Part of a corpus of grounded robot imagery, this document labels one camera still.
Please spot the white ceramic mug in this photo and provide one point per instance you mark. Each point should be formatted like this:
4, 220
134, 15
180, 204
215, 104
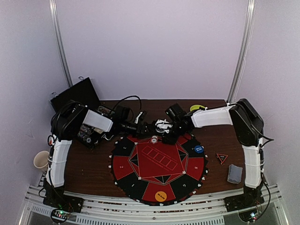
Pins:
40, 161

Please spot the green plastic bowl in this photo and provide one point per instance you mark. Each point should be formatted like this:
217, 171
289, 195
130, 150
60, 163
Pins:
197, 107

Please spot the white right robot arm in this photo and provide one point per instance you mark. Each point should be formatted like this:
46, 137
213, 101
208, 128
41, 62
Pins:
246, 121

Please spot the black poker chip case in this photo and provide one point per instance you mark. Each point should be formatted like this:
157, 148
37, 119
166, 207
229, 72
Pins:
71, 107

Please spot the aluminium corner post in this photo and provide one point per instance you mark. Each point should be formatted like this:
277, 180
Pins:
62, 55
241, 62

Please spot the round red black poker mat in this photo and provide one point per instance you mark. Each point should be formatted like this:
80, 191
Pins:
140, 168

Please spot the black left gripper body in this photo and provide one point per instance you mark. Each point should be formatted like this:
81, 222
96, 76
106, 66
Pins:
135, 131

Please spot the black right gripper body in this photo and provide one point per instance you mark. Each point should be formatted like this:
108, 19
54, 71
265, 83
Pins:
169, 135

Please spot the red black triangle token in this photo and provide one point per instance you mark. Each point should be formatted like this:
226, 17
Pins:
222, 158

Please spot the white poker chip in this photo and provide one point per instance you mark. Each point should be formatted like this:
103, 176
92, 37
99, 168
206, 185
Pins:
154, 140

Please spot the orange big blind button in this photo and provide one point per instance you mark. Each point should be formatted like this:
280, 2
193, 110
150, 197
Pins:
160, 196

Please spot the grey playing card deck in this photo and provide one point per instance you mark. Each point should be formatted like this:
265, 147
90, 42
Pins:
234, 174

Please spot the left aluminium corner post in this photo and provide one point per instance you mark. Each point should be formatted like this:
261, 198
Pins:
62, 55

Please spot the right aluminium corner post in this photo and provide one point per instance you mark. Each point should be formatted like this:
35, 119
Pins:
241, 62

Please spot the blue small blind button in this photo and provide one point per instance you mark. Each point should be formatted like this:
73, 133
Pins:
199, 149

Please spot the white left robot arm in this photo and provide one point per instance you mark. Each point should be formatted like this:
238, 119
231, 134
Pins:
54, 184

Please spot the aluminium front rail frame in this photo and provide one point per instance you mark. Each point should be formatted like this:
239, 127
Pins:
205, 209

